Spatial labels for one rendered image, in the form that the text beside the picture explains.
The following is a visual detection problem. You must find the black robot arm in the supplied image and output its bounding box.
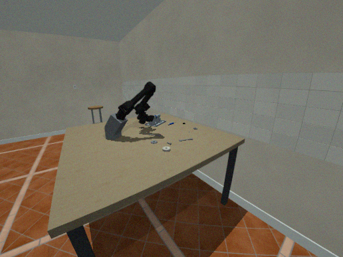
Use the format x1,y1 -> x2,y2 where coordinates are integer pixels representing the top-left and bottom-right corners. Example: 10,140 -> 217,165
116,82 -> 156,124

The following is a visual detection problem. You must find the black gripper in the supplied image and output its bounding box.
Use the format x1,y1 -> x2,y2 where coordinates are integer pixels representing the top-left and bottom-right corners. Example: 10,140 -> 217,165
137,112 -> 154,122

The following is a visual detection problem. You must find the white flat ring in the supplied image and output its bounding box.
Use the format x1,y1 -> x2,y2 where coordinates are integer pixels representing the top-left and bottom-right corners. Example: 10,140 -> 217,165
162,146 -> 170,152

